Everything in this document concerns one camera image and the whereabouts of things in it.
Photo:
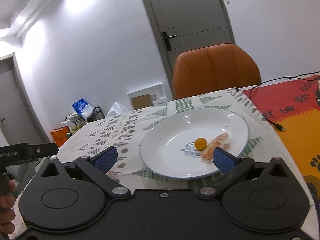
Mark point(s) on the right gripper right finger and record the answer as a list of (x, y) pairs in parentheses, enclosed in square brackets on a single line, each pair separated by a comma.
[(257, 196)]

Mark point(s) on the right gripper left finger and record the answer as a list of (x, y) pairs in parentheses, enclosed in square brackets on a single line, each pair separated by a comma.
[(64, 197)]

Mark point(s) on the peeled pomelo segment small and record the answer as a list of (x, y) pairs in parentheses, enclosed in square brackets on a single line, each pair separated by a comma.
[(221, 141)]

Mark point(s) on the small yellow kumquat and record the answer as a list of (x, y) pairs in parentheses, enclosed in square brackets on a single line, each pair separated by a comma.
[(200, 144)]

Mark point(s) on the person's left hand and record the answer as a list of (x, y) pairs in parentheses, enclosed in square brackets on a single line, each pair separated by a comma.
[(7, 213)]

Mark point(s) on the grey door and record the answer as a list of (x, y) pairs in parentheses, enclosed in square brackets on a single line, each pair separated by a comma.
[(18, 119), (183, 25)]

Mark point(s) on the orange paper bag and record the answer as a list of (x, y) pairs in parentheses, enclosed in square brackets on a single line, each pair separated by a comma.
[(59, 135)]

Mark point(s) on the blue white plastic bag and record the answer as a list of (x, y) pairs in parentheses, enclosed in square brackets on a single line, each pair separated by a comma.
[(83, 108)]

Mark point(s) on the patterned white tablecloth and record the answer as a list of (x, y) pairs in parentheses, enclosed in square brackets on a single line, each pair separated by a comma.
[(126, 132)]

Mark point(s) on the black metal rack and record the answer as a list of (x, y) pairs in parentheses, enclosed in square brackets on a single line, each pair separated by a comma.
[(75, 121)]

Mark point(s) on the red orange cartoon mat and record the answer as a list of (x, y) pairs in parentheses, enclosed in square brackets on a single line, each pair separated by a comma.
[(294, 104)]

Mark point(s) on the clear plastic bag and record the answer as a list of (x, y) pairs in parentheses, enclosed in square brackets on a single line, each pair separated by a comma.
[(117, 109)]

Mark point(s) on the white ceramic plate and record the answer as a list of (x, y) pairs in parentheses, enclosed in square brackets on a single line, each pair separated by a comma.
[(181, 146)]

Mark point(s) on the white foam packaging board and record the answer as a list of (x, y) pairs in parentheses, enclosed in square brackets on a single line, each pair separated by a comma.
[(146, 97)]

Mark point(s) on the orange leather chair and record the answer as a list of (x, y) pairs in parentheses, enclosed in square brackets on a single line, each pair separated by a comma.
[(213, 68)]

